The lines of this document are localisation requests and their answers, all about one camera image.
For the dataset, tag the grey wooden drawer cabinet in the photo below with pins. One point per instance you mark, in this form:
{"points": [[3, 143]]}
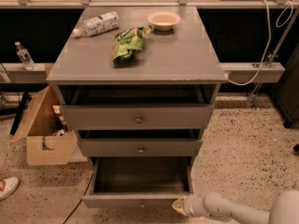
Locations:
{"points": [[181, 56]]}

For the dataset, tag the metal stand pole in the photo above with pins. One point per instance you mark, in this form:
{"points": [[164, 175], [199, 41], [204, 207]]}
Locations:
{"points": [[271, 58]]}

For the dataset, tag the grey top drawer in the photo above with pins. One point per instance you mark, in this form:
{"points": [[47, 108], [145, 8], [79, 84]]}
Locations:
{"points": [[144, 107]]}

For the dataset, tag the green chip bag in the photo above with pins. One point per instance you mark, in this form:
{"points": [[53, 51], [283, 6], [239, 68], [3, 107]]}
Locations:
{"points": [[128, 43]]}

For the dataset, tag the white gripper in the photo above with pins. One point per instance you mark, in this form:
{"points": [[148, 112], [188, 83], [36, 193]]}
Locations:
{"points": [[191, 205]]}

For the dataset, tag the lying clear plastic bottle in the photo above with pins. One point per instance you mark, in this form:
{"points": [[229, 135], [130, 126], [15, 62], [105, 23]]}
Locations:
{"points": [[97, 25]]}

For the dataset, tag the grey bottom drawer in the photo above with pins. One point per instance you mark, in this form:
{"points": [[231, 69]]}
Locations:
{"points": [[138, 182]]}

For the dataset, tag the white orange sneaker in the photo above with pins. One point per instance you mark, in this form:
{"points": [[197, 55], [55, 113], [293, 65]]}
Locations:
{"points": [[8, 186]]}

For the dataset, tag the grey drawer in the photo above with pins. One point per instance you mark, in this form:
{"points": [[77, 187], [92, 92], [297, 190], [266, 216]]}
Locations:
{"points": [[138, 182], [133, 143], [144, 107]]}

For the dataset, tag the white round bowl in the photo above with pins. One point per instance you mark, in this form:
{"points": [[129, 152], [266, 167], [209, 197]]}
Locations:
{"points": [[163, 20]]}

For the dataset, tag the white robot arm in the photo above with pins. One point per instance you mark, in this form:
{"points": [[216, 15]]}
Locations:
{"points": [[284, 210]]}

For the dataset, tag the dark cabinet at right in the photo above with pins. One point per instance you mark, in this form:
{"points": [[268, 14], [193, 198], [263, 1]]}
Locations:
{"points": [[286, 91]]}

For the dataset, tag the open cardboard box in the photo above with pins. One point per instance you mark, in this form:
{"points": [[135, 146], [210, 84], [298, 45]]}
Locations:
{"points": [[38, 126]]}

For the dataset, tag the grey middle drawer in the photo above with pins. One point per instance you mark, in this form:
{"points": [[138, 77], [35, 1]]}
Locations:
{"points": [[133, 143]]}

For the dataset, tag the standing clear water bottle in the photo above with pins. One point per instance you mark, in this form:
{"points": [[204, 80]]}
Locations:
{"points": [[25, 57]]}

